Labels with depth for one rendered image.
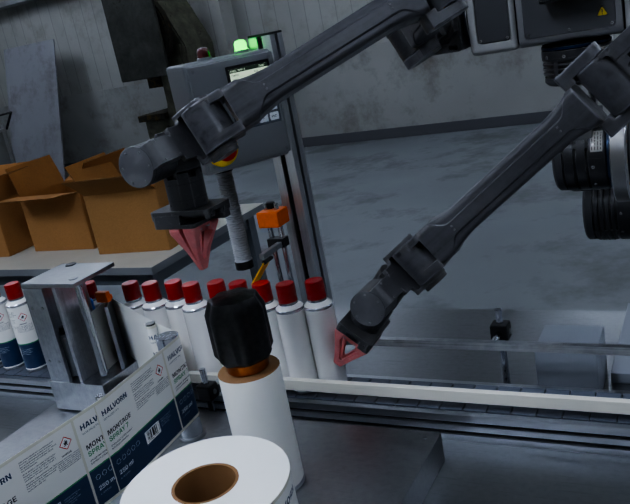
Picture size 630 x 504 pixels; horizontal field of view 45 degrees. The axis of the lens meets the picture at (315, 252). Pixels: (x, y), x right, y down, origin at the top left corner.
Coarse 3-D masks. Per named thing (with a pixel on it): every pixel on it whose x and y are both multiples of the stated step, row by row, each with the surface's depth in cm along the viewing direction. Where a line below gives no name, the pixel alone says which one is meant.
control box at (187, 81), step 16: (192, 64) 127; (208, 64) 127; (224, 64) 128; (176, 80) 130; (192, 80) 126; (208, 80) 128; (224, 80) 129; (176, 96) 133; (192, 96) 127; (176, 112) 136; (256, 128) 133; (272, 128) 135; (240, 144) 132; (256, 144) 134; (272, 144) 135; (288, 144) 137; (240, 160) 133; (256, 160) 135
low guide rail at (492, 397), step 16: (288, 384) 134; (304, 384) 133; (320, 384) 131; (336, 384) 130; (352, 384) 128; (368, 384) 127; (384, 384) 126; (400, 384) 125; (448, 400) 121; (464, 400) 119; (480, 400) 118; (496, 400) 117; (512, 400) 116; (528, 400) 114; (544, 400) 113; (560, 400) 112; (576, 400) 111; (592, 400) 110; (608, 400) 109; (624, 400) 108
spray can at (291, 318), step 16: (288, 288) 131; (288, 304) 131; (288, 320) 131; (304, 320) 133; (288, 336) 132; (304, 336) 133; (288, 352) 134; (304, 352) 133; (288, 368) 136; (304, 368) 134
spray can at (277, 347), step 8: (264, 280) 135; (256, 288) 134; (264, 288) 134; (264, 296) 134; (272, 296) 135; (272, 304) 134; (272, 312) 134; (272, 320) 134; (272, 328) 135; (272, 336) 135; (280, 336) 136; (272, 344) 136; (280, 344) 136; (272, 352) 136; (280, 352) 136; (280, 360) 137; (288, 376) 138
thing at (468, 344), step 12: (444, 348) 127; (456, 348) 126; (468, 348) 125; (480, 348) 124; (492, 348) 123; (504, 348) 122; (516, 348) 121; (528, 348) 120; (540, 348) 119; (552, 348) 118; (564, 348) 117; (576, 348) 117; (588, 348) 116; (600, 348) 115; (612, 348) 114; (624, 348) 113
